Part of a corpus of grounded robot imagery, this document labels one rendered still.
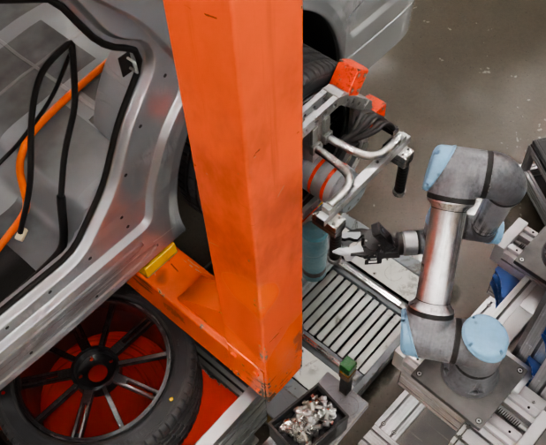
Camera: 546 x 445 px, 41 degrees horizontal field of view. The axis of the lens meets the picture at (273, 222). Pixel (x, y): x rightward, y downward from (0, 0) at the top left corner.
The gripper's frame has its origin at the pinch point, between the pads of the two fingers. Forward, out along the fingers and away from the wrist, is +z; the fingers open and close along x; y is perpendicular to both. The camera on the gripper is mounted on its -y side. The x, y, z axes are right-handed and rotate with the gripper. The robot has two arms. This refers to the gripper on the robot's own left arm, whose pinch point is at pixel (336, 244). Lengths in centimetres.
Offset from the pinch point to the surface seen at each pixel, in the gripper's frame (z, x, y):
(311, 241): 6.6, 8.0, 9.6
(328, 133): 0.0, 27.7, -18.8
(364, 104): -13.3, 43.0, -14.6
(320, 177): 2.9, 20.4, -7.4
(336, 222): 0.5, -0.3, -12.0
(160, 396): 57, -31, 33
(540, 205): -96, 58, 69
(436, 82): -72, 150, 83
